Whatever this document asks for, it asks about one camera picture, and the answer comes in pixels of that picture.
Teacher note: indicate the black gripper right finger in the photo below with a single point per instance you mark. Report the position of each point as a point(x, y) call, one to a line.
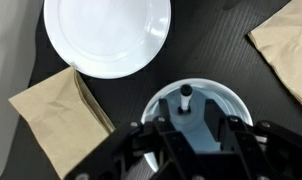
point(244, 146)

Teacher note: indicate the white plate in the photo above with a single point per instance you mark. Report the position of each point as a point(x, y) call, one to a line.
point(107, 33)

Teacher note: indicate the black and white pen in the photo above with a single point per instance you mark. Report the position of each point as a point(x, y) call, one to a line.
point(185, 98)

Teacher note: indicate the blue plastic cup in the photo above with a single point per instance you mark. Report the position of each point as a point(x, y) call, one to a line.
point(224, 90)

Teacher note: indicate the brown paper napkin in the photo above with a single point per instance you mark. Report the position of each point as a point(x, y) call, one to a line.
point(287, 50)
point(61, 123)

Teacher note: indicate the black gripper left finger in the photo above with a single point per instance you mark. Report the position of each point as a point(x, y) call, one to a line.
point(164, 140)

